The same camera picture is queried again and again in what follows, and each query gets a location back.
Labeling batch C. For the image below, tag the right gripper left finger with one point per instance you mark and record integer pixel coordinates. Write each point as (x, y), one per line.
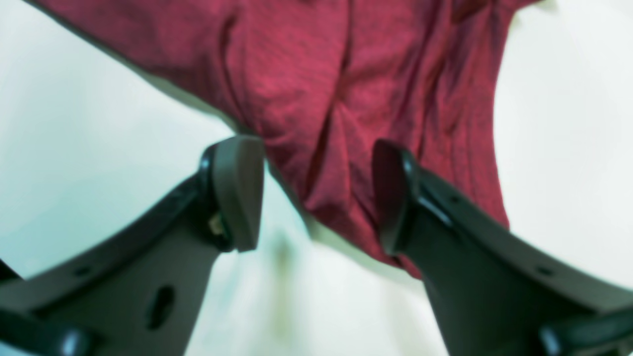
(139, 293)

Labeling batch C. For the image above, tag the dark red t-shirt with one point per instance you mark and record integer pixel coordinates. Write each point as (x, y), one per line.
(321, 80)

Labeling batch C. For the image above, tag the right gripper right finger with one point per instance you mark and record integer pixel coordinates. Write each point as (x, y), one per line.
(492, 294)

